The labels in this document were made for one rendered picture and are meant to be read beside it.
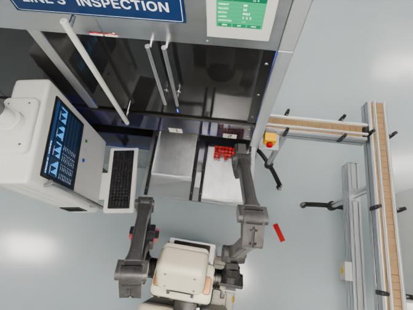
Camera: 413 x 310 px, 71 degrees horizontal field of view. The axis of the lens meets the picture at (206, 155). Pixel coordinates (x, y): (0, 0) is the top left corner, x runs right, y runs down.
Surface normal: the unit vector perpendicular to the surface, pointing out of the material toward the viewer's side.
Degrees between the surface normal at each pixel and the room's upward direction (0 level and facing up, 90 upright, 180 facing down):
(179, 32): 90
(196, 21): 90
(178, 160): 0
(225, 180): 0
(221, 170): 0
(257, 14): 90
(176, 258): 42
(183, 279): 48
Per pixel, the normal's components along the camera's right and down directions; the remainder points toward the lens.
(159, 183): -0.03, -0.35
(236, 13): -0.13, 0.93
